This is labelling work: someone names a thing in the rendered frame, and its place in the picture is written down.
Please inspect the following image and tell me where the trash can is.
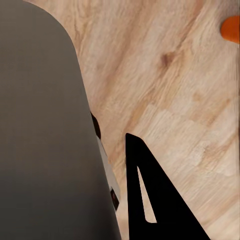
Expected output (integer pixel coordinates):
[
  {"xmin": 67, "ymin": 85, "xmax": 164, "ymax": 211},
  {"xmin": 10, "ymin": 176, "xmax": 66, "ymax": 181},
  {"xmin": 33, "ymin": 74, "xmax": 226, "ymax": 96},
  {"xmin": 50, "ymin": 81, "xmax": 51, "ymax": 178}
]
[{"xmin": 0, "ymin": 0, "xmax": 122, "ymax": 240}]

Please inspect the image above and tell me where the can of soda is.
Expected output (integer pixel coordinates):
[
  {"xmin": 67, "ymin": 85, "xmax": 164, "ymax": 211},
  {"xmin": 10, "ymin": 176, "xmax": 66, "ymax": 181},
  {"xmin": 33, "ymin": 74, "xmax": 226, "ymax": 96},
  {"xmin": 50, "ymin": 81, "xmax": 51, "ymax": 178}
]
[{"xmin": 220, "ymin": 15, "xmax": 240, "ymax": 44}]

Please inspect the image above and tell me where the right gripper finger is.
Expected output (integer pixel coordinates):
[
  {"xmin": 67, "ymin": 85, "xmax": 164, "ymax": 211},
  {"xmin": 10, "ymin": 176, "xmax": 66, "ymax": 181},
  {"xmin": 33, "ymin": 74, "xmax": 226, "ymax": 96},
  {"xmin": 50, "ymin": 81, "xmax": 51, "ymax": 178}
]
[{"xmin": 125, "ymin": 133, "xmax": 210, "ymax": 240}]

